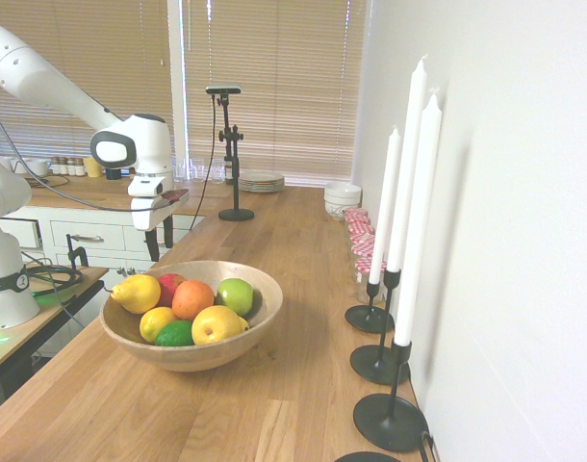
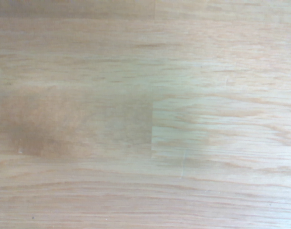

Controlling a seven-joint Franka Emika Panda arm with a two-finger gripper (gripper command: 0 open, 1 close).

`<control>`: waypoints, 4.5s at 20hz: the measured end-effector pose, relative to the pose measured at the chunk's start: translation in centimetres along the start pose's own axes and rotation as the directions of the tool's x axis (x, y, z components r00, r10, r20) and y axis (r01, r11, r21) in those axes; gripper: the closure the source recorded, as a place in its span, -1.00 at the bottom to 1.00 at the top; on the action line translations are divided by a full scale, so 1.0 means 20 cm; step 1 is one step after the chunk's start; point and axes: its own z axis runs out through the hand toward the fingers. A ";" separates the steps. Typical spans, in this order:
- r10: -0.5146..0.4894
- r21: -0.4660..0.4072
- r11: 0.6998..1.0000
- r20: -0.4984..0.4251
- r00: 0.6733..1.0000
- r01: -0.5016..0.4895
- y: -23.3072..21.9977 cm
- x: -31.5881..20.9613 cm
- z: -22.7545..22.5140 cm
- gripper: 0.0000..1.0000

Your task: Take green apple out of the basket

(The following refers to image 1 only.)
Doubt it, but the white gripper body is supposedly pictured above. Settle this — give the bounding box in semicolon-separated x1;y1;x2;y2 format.
127;173;176;232

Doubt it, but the green apple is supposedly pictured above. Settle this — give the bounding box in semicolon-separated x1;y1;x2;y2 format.
217;277;255;318

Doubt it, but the red apple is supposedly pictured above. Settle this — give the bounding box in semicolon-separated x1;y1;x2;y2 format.
157;272;188;308

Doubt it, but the yellow pear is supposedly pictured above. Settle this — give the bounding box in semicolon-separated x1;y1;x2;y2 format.
110;273;162;315

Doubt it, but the white drawer cabinet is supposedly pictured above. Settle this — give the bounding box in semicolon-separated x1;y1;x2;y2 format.
0;205;206;291

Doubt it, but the orange fruit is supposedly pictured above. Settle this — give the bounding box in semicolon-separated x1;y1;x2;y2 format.
171;280;216;322

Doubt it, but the small yellow lemon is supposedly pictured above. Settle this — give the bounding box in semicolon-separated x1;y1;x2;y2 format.
139;306;180;345

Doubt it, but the black clamp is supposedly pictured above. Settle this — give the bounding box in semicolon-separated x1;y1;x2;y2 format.
65;233;89;269

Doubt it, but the green lime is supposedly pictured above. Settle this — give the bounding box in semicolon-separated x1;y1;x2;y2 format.
154;320;195;347

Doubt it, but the large yellow citrus fruit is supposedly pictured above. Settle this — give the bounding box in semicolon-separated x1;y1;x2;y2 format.
191;304;243;346

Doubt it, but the stack of white plates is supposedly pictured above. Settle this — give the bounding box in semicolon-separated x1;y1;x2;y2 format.
237;170;286;193

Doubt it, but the white cup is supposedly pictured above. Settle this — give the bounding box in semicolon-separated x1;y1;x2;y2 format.
24;158;52;178

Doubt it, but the round wooden fruit bowl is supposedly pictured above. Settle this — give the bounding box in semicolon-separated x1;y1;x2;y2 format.
99;260;284;373

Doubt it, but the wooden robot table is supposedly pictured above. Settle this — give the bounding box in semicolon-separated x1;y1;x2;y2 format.
0;266;110;394

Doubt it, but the stack of white bowls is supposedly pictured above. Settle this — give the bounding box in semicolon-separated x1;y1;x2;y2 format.
323;181;363;221

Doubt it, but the wide beige window blind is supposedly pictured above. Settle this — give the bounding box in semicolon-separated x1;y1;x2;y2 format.
183;0;367;185

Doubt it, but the black holder of short candle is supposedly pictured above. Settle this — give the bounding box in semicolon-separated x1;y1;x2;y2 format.
345;269;396;335

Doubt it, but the short white candle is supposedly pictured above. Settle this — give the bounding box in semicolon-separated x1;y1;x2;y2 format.
369;125;401;286

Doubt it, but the black holder of tall candle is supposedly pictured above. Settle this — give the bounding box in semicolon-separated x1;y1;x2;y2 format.
349;268;412;387

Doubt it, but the tall white candle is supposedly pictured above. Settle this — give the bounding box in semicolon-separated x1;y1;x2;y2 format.
386;54;428;274

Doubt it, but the medium white candle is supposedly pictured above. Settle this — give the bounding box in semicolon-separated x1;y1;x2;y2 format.
393;88;443;347

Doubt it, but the black holder of medium candle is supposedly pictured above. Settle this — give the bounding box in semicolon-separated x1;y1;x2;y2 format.
352;336;430;454

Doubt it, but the black round holder base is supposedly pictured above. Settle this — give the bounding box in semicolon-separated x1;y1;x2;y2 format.
334;450;403;462

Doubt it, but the black camera on stand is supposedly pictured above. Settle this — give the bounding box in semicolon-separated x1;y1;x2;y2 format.
205;85;256;222

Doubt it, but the black camera cable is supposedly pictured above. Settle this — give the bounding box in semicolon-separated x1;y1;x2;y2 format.
191;95;223;231

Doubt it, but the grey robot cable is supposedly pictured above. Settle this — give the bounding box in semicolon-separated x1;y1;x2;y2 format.
0;103;173;213

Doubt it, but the black cable bundle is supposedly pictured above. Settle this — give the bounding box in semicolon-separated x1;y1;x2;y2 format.
22;263;86;302

